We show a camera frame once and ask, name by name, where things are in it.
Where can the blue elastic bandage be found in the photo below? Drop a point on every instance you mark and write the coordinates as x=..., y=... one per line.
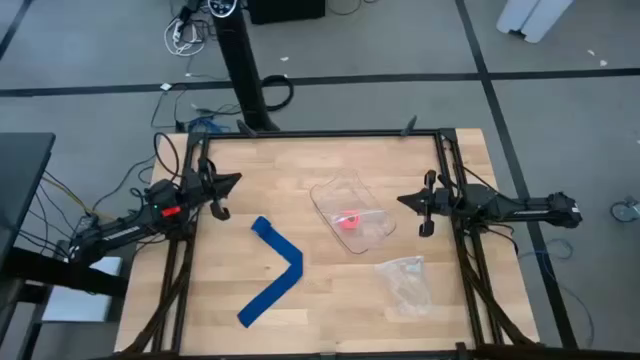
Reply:
x=280, y=245

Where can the black cabinet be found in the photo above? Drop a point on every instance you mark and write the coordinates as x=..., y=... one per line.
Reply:
x=287, y=10

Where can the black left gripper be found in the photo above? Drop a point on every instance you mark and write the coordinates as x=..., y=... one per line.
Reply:
x=197, y=185

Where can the pink bandage roll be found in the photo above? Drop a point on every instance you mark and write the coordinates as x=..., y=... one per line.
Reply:
x=347, y=222

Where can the clear plastic zip bag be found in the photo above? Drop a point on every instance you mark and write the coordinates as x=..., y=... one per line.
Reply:
x=405, y=285
x=372, y=220

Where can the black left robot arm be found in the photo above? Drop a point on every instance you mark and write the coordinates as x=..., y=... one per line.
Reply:
x=125, y=231

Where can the white power strip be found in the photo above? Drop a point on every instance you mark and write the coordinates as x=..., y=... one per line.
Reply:
x=177, y=31

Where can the clear plastic tray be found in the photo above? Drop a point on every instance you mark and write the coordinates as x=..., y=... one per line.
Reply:
x=345, y=192

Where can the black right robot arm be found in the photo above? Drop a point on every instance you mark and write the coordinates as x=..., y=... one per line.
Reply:
x=525, y=210

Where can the black aluminium table frame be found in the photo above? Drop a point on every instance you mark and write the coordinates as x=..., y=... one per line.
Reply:
x=325, y=134

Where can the black desk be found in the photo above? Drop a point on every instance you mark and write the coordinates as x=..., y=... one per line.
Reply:
x=20, y=170

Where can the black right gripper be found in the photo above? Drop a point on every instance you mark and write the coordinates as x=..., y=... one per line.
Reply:
x=442, y=200

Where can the grey caster wheel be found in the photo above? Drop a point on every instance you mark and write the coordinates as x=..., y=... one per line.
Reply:
x=625, y=211

